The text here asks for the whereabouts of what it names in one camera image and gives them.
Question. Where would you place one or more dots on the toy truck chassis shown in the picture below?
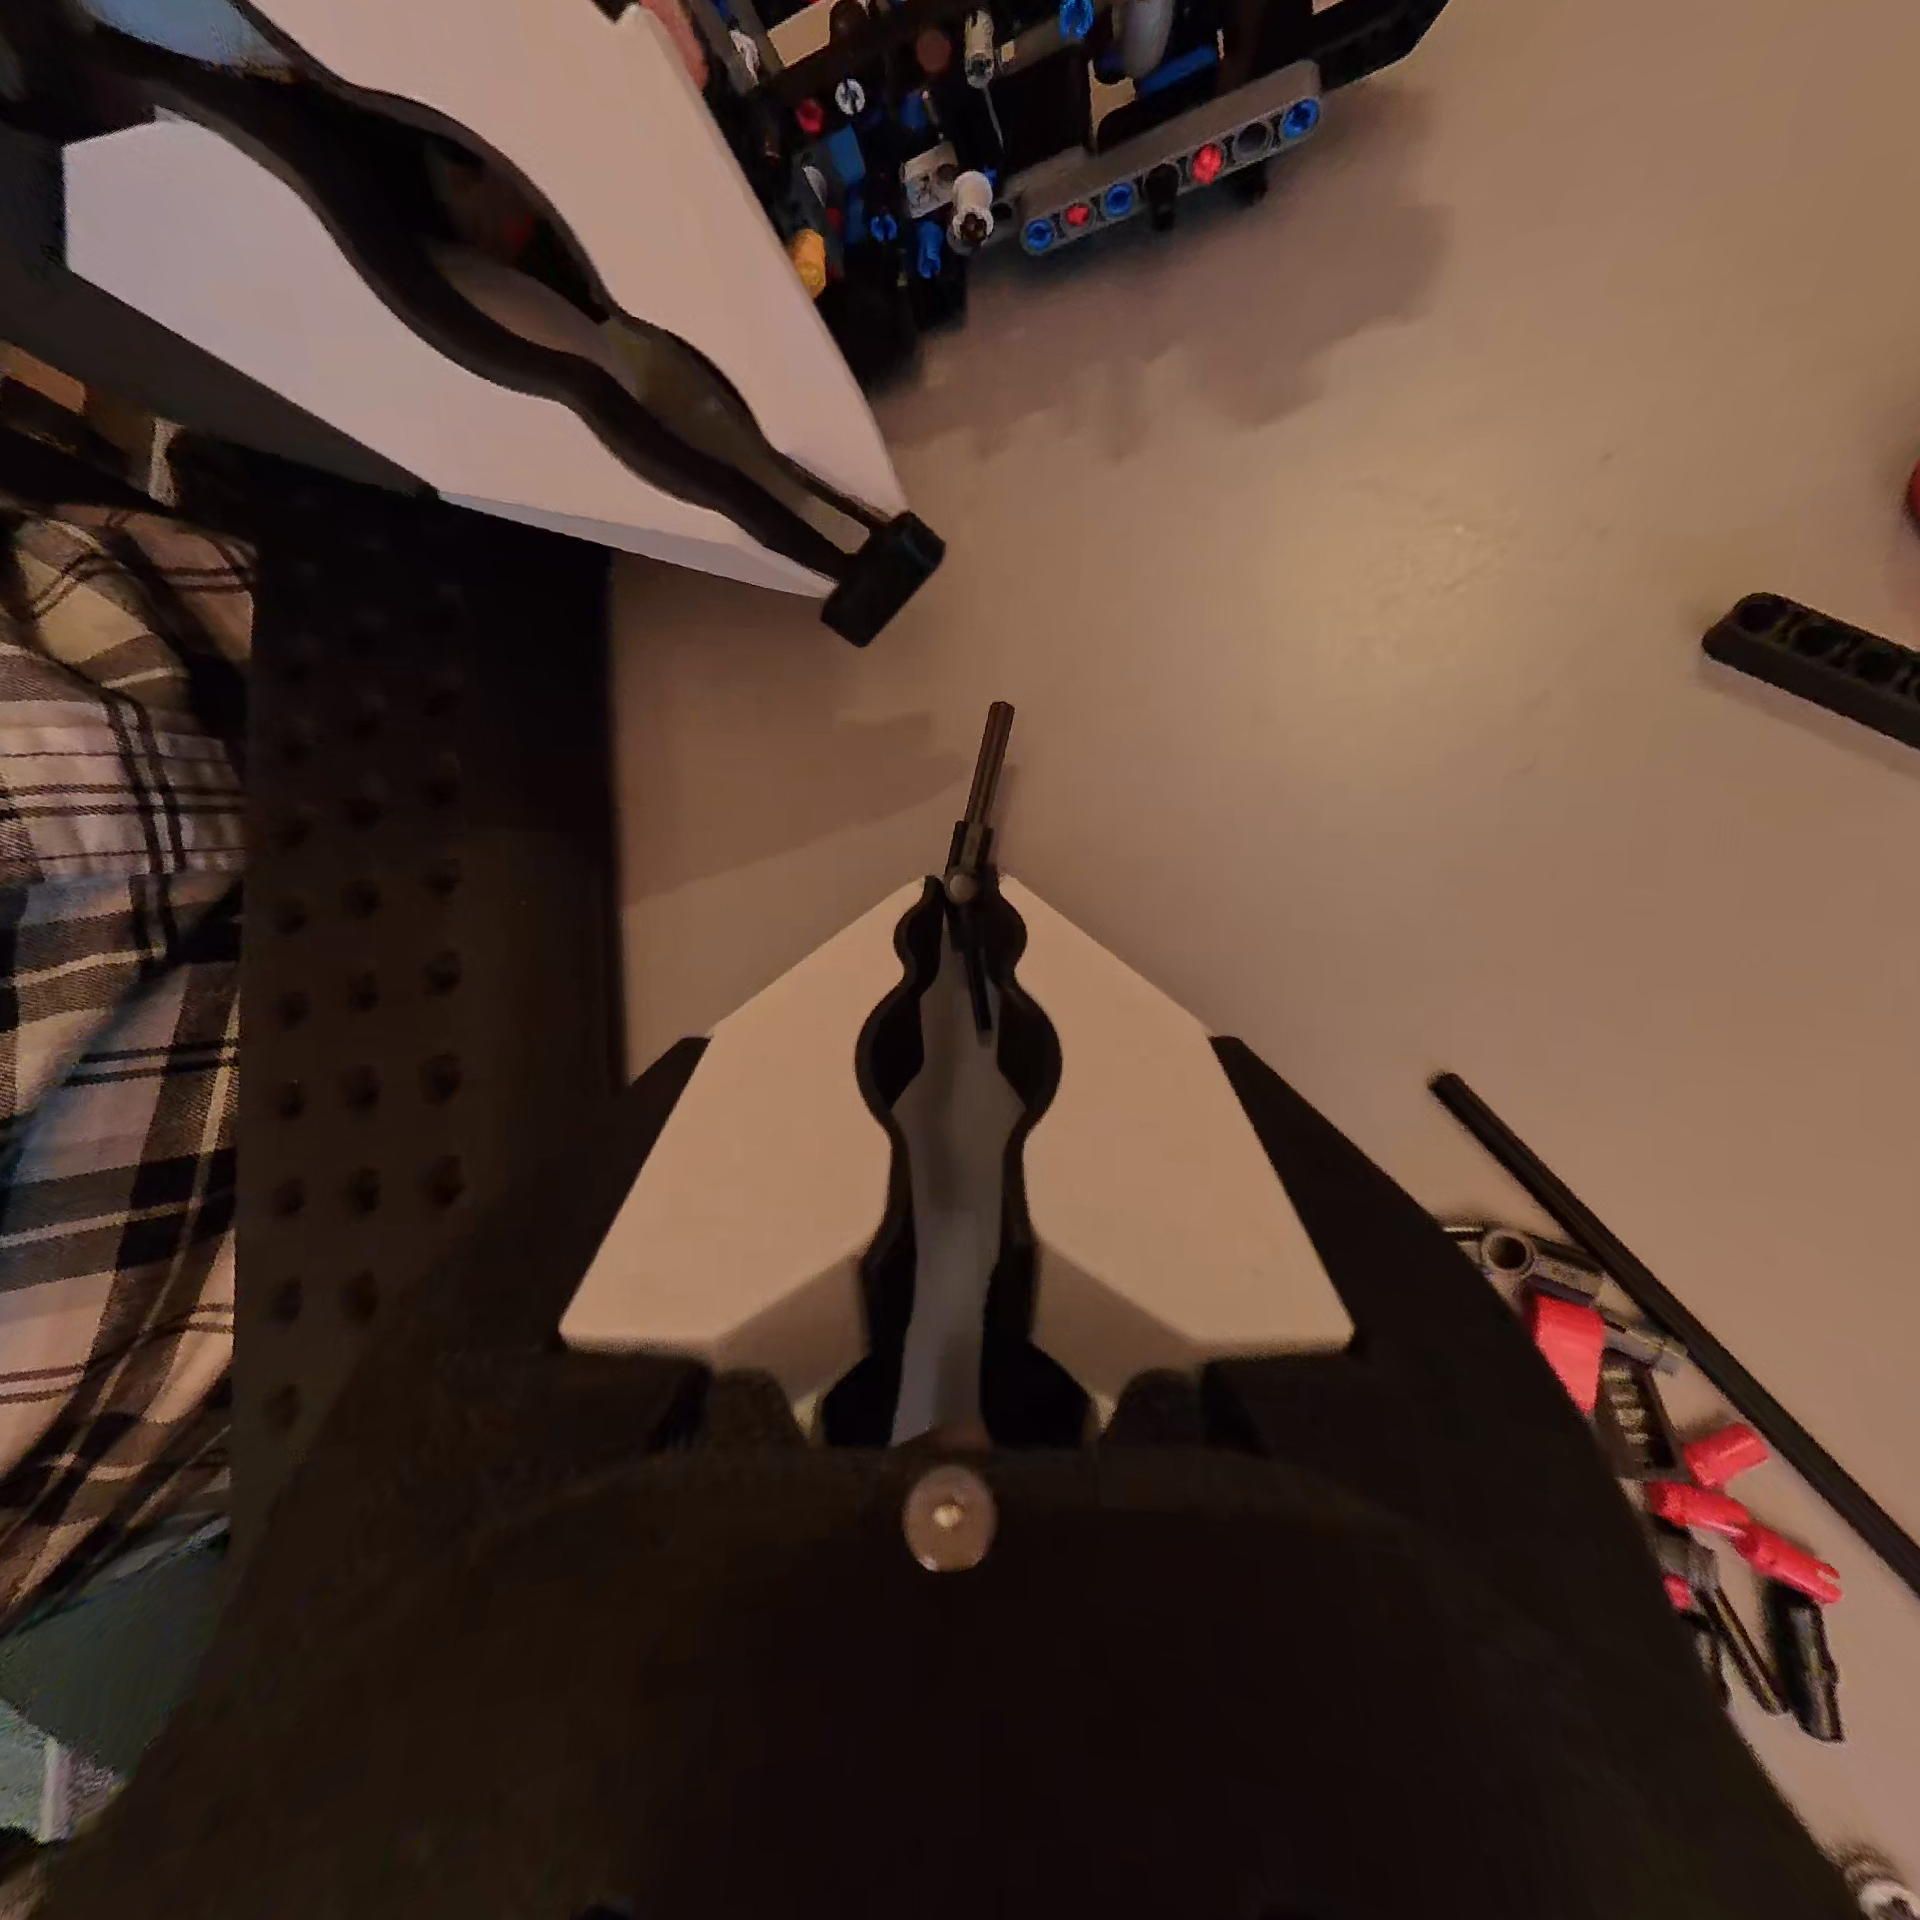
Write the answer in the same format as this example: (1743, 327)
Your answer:
(1080, 196)

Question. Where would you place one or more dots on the grey desk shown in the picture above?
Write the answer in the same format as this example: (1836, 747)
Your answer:
(1350, 675)

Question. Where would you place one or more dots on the short black beam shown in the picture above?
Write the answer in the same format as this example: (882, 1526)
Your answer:
(1815, 661)

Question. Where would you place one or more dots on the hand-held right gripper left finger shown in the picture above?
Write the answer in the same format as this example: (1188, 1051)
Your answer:
(721, 1200)

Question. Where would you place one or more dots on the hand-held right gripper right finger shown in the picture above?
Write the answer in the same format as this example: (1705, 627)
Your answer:
(1185, 1200)

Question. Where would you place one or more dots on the black rod with connector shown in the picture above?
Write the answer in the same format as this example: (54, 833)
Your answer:
(991, 764)

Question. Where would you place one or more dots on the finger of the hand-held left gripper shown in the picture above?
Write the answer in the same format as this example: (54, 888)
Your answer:
(271, 329)
(676, 224)

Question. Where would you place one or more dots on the long black axle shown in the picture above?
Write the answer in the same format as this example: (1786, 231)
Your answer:
(1652, 1319)

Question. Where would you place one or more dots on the person's plaid shirt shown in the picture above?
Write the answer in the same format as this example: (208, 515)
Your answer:
(105, 975)

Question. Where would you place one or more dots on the pile of small building pieces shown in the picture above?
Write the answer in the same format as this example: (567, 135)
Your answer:
(1569, 1335)

